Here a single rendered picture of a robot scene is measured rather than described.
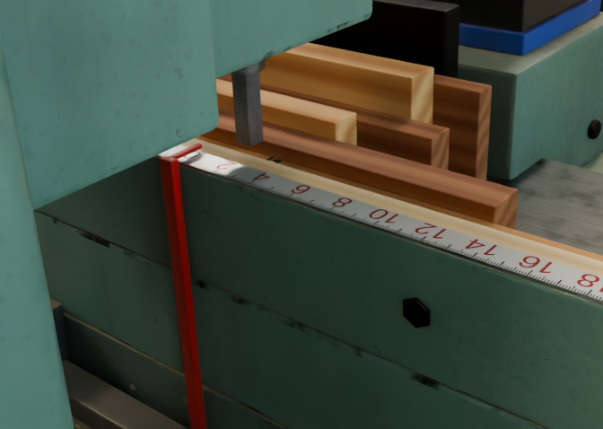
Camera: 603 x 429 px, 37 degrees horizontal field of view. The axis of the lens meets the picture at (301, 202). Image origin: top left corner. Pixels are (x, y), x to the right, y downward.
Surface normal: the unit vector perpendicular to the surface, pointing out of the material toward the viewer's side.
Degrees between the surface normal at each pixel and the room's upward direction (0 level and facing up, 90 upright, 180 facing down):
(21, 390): 90
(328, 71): 90
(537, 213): 0
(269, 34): 90
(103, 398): 0
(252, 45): 90
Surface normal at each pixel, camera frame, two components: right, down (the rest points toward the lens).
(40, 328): 0.91, 0.15
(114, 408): -0.04, -0.90
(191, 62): 0.77, 0.26
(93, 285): -0.63, 0.36
